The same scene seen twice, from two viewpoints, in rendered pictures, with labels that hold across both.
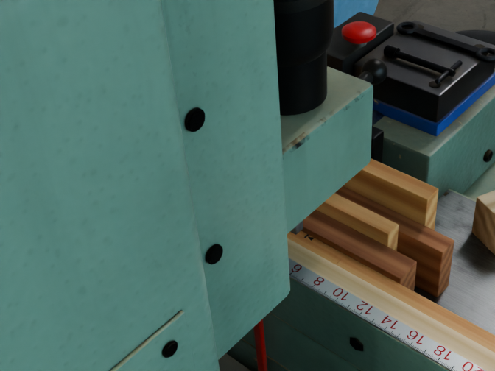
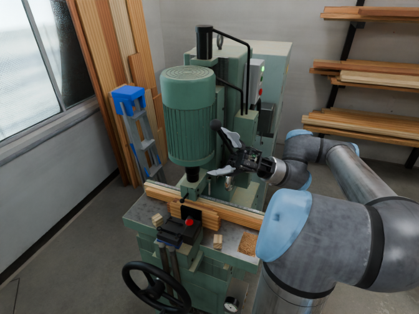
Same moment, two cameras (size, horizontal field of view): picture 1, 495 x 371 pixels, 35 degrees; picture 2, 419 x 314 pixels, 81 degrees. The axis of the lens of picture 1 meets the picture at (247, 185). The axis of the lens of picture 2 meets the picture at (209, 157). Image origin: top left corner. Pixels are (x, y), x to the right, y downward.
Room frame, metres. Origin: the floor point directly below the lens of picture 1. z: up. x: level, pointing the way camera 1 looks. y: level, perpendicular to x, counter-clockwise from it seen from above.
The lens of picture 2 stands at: (1.19, -0.28, 1.72)
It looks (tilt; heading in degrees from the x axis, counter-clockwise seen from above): 34 degrees down; 157
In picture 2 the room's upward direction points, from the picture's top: straight up
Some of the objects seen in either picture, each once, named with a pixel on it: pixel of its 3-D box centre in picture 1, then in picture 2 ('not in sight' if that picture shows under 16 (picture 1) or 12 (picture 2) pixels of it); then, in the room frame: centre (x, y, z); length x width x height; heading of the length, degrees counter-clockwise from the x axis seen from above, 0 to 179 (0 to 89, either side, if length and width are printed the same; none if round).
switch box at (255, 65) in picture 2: not in sight; (253, 81); (0.31, 0.29, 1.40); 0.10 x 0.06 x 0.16; 135
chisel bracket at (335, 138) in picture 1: (270, 163); (195, 184); (0.43, -0.02, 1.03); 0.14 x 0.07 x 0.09; 135
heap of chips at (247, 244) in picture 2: not in sight; (249, 242); (0.70, 0.10, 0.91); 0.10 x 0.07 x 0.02; 135
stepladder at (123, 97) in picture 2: not in sight; (147, 161); (-0.49, -0.11, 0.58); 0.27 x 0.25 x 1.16; 46
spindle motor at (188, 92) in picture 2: not in sight; (189, 117); (0.44, -0.03, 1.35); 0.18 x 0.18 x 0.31
